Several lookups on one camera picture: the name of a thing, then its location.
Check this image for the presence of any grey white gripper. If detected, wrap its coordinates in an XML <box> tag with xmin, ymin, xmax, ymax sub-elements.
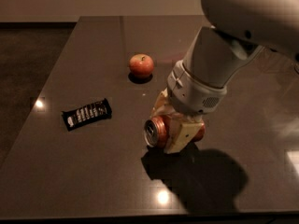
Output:
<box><xmin>150</xmin><ymin>61</ymin><xmax>227</xmax><ymax>154</ymax></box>

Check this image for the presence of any red coke can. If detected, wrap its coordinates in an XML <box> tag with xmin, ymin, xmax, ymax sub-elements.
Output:
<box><xmin>144</xmin><ymin>115</ymin><xmax>201</xmax><ymax>150</ymax></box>

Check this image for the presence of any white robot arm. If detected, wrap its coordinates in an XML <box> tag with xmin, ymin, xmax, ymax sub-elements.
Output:
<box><xmin>144</xmin><ymin>0</ymin><xmax>299</xmax><ymax>154</ymax></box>

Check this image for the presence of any red apple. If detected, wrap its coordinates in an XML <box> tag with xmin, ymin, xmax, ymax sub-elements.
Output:
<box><xmin>129</xmin><ymin>54</ymin><xmax>154</xmax><ymax>79</ymax></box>

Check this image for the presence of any black chocolate bar wrapper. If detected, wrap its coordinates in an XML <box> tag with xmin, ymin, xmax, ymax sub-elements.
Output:
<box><xmin>62</xmin><ymin>99</ymin><xmax>112</xmax><ymax>131</ymax></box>

